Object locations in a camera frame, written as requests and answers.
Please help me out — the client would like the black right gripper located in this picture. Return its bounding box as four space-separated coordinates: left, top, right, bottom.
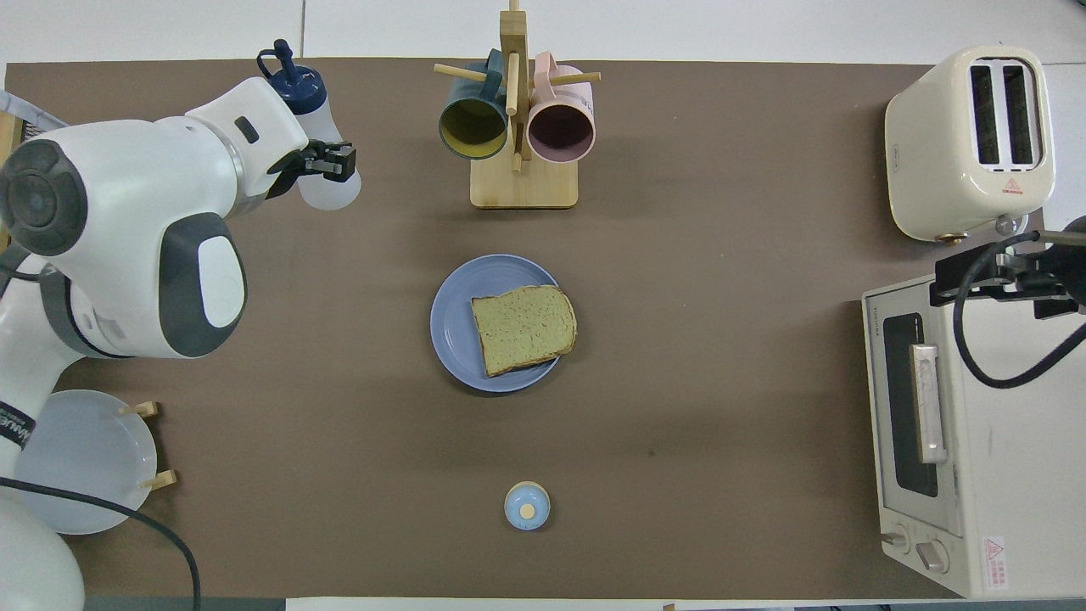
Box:
930 216 1086 320

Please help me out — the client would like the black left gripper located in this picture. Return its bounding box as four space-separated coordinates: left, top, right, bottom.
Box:
266 142 357 201

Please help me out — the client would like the white bottle with blue cap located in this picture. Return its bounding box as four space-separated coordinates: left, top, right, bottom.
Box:
257 39 362 211

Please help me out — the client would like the toasted bread slice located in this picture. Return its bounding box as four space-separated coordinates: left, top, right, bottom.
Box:
471 285 578 378

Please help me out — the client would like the blue round plate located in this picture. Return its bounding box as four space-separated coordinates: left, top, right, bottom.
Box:
429 255 563 393

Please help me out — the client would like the grey plate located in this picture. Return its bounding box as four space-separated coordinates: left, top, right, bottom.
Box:
13 390 159 535

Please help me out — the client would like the teal mug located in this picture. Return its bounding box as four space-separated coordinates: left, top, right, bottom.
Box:
438 48 510 160

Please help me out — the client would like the cream two-slot toaster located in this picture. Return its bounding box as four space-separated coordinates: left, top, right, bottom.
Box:
884 45 1056 243

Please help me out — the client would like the white toaster oven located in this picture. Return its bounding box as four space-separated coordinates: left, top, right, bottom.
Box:
862 270 1086 599

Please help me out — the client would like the wooden mug tree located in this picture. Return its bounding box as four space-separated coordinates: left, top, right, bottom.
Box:
434 0 602 210

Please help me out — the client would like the pink mug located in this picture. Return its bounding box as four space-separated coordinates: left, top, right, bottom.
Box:
526 51 596 164

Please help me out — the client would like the brown table mat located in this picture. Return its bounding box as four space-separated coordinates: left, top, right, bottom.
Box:
4 58 1046 599

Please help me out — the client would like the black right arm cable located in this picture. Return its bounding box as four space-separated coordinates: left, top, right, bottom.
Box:
952 229 1086 390

